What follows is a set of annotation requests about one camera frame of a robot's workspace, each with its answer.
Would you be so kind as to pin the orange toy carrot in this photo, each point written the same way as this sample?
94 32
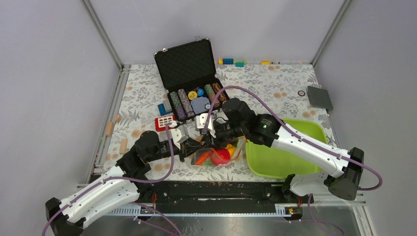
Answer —
202 158

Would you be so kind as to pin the black poker chip case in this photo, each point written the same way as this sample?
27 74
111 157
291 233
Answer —
185 68

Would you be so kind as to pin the blue toy block at wall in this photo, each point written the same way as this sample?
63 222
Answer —
227 61

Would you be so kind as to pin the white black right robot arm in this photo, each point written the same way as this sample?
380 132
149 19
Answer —
340 168

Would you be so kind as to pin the yellow toy bell pepper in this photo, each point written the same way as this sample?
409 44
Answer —
231 150

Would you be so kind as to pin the grey toy brick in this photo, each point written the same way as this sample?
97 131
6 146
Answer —
167 106

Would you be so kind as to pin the clear zip top bag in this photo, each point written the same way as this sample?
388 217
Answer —
239 144

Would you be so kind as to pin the blue playing card deck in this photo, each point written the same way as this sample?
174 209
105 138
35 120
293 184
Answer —
200 105

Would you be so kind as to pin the yellow big blind button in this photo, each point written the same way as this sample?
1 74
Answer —
192 95

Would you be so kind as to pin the red toy apple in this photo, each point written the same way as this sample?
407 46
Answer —
220 156

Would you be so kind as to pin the green plastic tray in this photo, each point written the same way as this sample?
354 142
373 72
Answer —
275 163

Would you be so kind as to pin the wooden block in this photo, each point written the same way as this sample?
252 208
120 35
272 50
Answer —
109 128

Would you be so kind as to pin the blue toy brick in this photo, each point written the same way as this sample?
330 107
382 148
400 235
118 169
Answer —
161 109

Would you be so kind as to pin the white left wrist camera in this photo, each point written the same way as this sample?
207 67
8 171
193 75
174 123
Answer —
179 133

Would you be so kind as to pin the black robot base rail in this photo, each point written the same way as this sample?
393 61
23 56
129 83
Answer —
214 197

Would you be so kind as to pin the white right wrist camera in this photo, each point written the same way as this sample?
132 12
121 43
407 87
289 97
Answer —
205 125

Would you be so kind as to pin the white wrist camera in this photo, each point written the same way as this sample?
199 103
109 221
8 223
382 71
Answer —
179 133
205 125

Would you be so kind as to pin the grey building baseplate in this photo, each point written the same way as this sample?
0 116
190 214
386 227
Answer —
319 98

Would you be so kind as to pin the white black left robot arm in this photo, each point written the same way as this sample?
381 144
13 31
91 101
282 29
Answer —
121 184

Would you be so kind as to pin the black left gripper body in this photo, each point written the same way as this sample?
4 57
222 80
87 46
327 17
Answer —
183 152

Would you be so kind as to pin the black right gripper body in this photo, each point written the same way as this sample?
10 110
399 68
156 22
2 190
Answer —
229 131

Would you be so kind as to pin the red white window brick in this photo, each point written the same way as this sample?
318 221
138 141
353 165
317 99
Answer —
161 122

